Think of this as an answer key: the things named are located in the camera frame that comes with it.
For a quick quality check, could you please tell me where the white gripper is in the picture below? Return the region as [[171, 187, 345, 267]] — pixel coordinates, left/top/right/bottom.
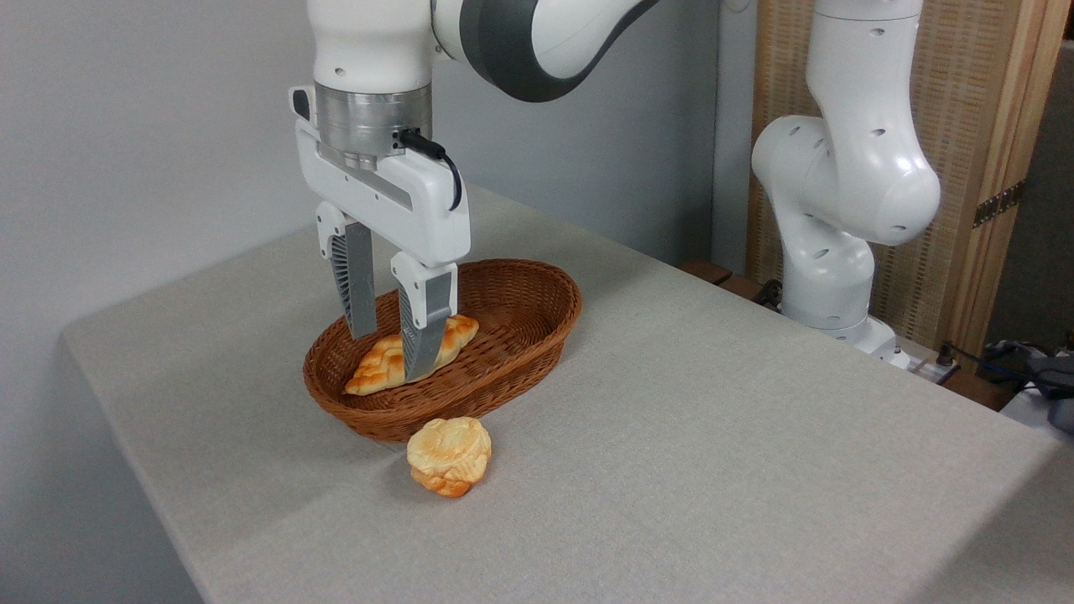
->
[[289, 85, 472, 383]]

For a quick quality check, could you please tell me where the long braided bread loaf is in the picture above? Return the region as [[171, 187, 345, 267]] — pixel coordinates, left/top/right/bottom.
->
[[344, 315, 480, 396]]

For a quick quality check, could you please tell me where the round golden bread bun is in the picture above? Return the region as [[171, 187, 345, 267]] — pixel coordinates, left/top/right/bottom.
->
[[407, 417, 493, 499]]

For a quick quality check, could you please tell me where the brown oval wicker basket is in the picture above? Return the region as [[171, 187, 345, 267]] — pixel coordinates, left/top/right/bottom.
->
[[303, 258, 582, 443]]

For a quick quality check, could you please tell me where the wooden folding screen panel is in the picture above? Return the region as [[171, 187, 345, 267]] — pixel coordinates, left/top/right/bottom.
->
[[746, 0, 1074, 362]]

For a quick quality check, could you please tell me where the dark metal screen hinge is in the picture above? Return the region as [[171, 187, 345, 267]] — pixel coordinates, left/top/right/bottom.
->
[[973, 180, 1026, 229]]

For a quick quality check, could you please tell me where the white side table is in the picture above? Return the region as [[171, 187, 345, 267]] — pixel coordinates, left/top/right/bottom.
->
[[998, 384, 1074, 447]]

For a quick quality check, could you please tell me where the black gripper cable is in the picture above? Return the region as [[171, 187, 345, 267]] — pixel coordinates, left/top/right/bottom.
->
[[398, 128, 464, 212]]

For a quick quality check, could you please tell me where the grey blue cable bundle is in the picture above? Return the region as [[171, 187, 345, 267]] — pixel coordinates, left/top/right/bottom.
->
[[940, 336, 1074, 435]]

